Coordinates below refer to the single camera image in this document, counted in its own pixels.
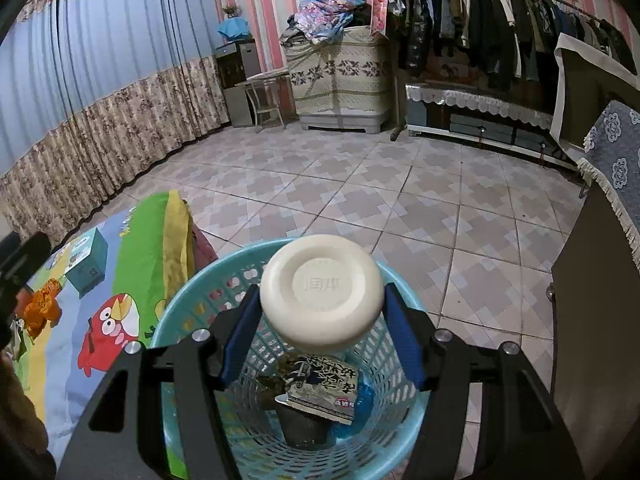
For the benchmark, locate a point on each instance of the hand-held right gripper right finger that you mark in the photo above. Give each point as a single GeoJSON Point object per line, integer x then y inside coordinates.
{"type": "Point", "coordinates": [405, 345]}

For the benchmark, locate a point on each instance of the blue plastic wrapper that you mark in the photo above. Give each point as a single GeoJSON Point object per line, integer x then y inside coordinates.
{"type": "Point", "coordinates": [365, 396]}

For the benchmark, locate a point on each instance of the pink hanging bag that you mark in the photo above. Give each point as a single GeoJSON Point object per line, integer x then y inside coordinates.
{"type": "Point", "coordinates": [380, 7]}

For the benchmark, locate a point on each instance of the dark grey container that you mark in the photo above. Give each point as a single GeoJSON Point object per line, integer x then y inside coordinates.
{"type": "Point", "coordinates": [302, 427]}

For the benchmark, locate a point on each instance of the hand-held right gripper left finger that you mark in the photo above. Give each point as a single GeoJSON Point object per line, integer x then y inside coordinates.
{"type": "Point", "coordinates": [242, 330]}

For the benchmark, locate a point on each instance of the cabinet with patterned cover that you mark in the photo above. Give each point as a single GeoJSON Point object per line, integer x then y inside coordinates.
{"type": "Point", "coordinates": [340, 85]}

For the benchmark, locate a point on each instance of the pile of folded clothes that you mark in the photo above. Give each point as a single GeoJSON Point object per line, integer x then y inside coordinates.
{"type": "Point", "coordinates": [330, 10]}

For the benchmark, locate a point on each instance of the orange plastic packaging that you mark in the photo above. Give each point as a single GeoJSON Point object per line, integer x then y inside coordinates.
{"type": "Point", "coordinates": [42, 310]}

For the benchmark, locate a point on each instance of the dark screen with white cover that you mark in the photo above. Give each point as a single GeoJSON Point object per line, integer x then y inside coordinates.
{"type": "Point", "coordinates": [600, 90]}

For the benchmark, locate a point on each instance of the cartoon bird printed blanket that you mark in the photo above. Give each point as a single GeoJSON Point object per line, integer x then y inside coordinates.
{"type": "Point", "coordinates": [135, 260]}

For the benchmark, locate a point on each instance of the brown wooden cabinet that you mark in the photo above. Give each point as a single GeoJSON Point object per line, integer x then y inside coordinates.
{"type": "Point", "coordinates": [590, 335]}

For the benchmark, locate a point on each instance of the person's left forearm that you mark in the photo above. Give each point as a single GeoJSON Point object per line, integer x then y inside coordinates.
{"type": "Point", "coordinates": [20, 410]}

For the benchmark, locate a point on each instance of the low shelf with lace cloth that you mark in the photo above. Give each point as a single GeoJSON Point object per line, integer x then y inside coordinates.
{"type": "Point", "coordinates": [475, 125]}

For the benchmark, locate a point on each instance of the teal tissue box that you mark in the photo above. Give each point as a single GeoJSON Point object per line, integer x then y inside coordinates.
{"type": "Point", "coordinates": [87, 265]}

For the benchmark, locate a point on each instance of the small potted plant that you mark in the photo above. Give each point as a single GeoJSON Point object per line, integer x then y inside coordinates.
{"type": "Point", "coordinates": [231, 11]}

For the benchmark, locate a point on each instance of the metal clothes rack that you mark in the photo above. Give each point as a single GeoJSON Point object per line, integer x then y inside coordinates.
{"type": "Point", "coordinates": [398, 110]}

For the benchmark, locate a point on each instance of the grey water dispenser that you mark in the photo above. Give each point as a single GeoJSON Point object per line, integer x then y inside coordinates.
{"type": "Point", "coordinates": [240, 65]}

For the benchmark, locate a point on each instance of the small side table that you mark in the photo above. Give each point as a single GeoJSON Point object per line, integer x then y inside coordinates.
{"type": "Point", "coordinates": [265, 77]}

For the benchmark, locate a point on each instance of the cream round bowl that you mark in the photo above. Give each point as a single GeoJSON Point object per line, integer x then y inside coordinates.
{"type": "Point", "coordinates": [322, 292]}

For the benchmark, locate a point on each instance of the blue patterned fringed cloth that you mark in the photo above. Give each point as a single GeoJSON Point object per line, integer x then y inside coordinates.
{"type": "Point", "coordinates": [615, 145]}

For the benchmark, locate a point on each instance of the blue and floral curtain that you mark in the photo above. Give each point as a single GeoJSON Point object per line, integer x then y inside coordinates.
{"type": "Point", "coordinates": [100, 85]}

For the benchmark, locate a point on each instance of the row of hanging clothes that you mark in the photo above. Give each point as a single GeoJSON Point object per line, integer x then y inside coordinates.
{"type": "Point", "coordinates": [475, 20]}

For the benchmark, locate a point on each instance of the light blue plastic basket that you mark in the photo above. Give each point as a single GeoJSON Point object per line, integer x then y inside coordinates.
{"type": "Point", "coordinates": [200, 310]}

